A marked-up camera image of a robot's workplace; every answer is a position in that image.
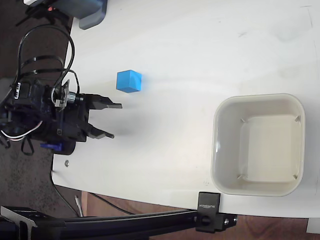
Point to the blue cube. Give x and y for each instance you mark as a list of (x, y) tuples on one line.
[(128, 81)]

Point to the blue clamp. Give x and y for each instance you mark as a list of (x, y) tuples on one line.
[(51, 146)]

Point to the black table clamp bracket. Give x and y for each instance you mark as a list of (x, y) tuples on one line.
[(208, 212)]

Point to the small metal nut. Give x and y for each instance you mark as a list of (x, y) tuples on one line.
[(66, 163)]

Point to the white square plastic bin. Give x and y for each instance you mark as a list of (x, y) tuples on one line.
[(257, 145)]

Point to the black device with red light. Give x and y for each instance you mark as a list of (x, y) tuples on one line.
[(45, 12)]

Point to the white sheet corner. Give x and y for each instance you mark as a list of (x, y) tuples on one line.
[(313, 226)]

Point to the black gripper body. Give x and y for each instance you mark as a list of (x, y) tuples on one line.
[(73, 120)]

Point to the black metal stand frame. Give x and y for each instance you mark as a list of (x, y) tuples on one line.
[(17, 222)]

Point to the gripper camera board with lens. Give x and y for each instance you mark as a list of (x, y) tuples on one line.
[(66, 96)]

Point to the gray-blue device base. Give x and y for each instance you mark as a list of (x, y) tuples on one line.
[(87, 12)]

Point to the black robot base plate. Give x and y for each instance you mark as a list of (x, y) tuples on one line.
[(68, 148)]

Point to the black six-joint robot arm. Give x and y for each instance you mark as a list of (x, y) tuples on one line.
[(30, 107)]

